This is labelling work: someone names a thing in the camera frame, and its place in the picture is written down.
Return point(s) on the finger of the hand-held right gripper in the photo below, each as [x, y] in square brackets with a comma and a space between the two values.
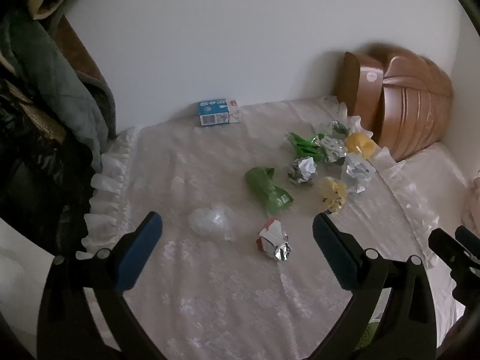
[468, 238]
[450, 249]

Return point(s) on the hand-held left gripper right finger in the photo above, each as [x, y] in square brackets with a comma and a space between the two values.
[335, 255]

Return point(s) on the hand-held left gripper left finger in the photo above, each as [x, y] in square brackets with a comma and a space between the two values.
[137, 255]

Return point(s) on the crushed clear plastic bottle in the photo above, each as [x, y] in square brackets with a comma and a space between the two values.
[212, 223]

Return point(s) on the crumpled yellow wrapper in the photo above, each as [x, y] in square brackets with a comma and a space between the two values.
[332, 195]

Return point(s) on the red and white foil wrapper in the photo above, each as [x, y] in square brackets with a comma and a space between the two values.
[273, 243]

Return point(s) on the bed with pale sheet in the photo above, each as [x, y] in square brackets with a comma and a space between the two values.
[431, 183]

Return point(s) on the large crumpled silver wrapper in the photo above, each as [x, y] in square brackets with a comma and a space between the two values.
[358, 174]

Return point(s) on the white lace cloth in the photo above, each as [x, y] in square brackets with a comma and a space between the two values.
[210, 300]

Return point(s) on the crumpled silver foil ball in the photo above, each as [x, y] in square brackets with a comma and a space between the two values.
[302, 170]

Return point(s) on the green and silver foil wrapper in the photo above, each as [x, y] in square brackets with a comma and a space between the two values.
[332, 149]

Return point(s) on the yellow plastic cup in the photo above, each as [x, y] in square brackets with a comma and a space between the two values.
[360, 144]

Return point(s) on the small green wrapper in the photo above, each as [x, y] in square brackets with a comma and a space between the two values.
[303, 146]

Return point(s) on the small silver foil wrapper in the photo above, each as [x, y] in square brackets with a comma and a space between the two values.
[338, 127]

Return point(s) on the brown wooden headboard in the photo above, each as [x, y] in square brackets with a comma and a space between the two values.
[405, 105]

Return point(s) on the blue and white carton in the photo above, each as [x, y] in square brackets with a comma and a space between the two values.
[217, 112]

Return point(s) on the grey-green blanket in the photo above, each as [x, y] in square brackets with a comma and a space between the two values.
[56, 82]

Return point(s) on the brown wooden furniture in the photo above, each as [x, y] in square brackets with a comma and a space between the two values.
[84, 56]

